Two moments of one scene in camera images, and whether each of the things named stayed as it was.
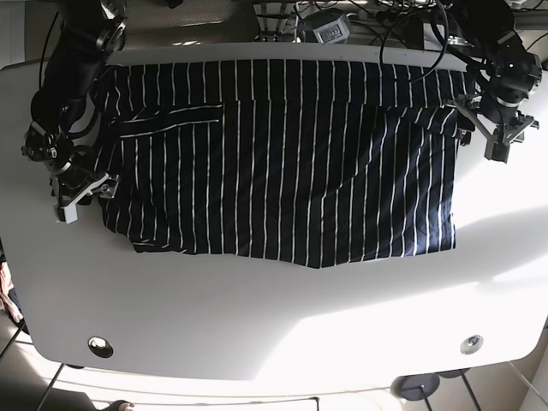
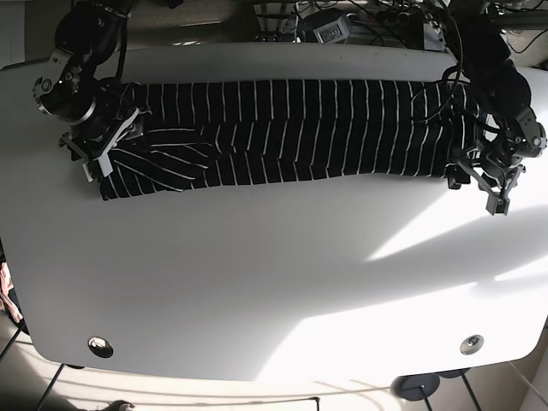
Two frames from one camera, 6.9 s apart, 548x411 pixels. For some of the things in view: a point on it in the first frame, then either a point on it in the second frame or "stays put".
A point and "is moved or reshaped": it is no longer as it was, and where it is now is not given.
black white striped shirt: (312, 164) is moved or reshaped
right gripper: (498, 133) → (497, 175)
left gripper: (77, 187) → (97, 141)
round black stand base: (415, 387) stays put
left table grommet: (100, 346) stays put
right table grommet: (471, 344) stays put
